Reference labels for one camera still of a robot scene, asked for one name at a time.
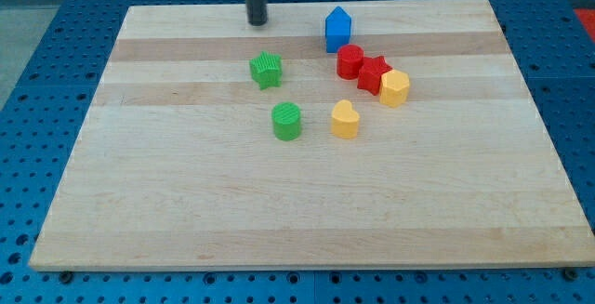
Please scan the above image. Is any blue pentagon house block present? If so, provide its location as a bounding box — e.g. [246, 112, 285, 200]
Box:
[324, 7, 351, 53]

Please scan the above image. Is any yellow heart block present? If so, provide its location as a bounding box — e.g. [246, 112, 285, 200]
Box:
[331, 99, 360, 139]

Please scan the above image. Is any green cylinder block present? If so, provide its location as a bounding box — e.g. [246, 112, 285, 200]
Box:
[271, 102, 301, 141]

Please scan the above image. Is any red star block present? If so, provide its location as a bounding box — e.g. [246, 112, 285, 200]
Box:
[357, 56, 392, 96]

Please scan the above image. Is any red cylinder block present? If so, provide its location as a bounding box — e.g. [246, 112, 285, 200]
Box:
[337, 44, 364, 80]

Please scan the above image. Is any green star block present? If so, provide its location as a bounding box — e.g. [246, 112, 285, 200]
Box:
[249, 51, 283, 90]

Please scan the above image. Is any yellow hexagon block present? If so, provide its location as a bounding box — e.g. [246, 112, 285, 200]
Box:
[379, 70, 410, 108]

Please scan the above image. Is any light wooden board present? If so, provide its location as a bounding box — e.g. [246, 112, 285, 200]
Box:
[30, 0, 594, 271]

